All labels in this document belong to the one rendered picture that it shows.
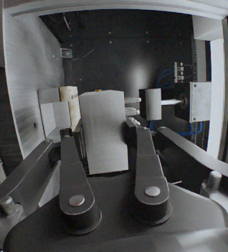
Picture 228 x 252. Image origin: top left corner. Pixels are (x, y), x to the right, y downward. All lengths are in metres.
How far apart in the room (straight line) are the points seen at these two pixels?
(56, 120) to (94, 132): 0.25
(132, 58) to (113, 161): 0.54
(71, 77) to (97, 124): 0.49
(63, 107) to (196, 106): 0.37
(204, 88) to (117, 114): 0.35
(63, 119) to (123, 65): 0.36
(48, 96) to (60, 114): 0.09
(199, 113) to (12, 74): 0.45
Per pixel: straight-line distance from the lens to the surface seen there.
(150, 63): 0.69
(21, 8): 0.27
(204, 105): 0.49
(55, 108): 0.41
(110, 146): 0.18
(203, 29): 0.55
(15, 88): 0.25
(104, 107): 0.16
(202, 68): 0.77
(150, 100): 0.41
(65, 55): 0.66
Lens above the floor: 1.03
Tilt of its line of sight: 6 degrees up
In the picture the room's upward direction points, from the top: 84 degrees clockwise
